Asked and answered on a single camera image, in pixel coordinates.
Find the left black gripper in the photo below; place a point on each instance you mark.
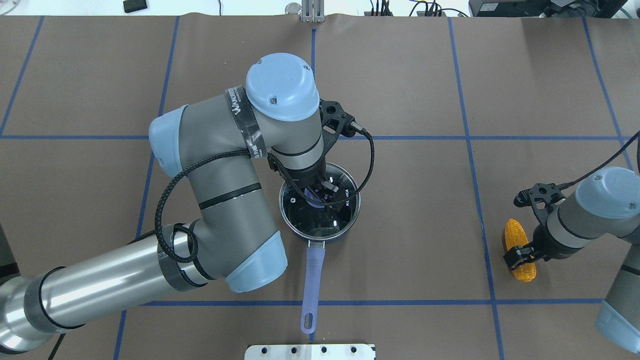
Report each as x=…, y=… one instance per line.
x=311, y=176

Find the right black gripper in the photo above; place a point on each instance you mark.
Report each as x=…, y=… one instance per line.
x=548, y=245

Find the yellow corn cob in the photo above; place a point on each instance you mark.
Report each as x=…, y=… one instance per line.
x=517, y=237

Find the glass lid with blue knob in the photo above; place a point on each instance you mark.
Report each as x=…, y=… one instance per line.
x=318, y=221

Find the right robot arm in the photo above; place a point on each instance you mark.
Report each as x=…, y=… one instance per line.
x=605, y=202

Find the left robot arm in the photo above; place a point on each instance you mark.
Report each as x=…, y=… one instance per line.
x=212, y=221

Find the dark blue saucepan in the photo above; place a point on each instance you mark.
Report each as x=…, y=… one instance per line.
x=315, y=255

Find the brown table mat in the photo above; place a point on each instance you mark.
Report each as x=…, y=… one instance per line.
x=465, y=113

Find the silver mounting plate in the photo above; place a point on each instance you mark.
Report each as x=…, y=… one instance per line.
x=308, y=351

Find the black power strip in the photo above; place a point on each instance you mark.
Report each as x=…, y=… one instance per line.
x=436, y=13

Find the black monitor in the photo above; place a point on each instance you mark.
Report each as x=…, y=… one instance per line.
x=604, y=9

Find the small black device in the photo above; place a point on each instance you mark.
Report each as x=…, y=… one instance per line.
x=131, y=6

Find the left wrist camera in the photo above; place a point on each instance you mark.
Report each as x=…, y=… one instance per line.
x=336, y=122

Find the aluminium frame post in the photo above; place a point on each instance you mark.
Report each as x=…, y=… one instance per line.
x=313, y=11

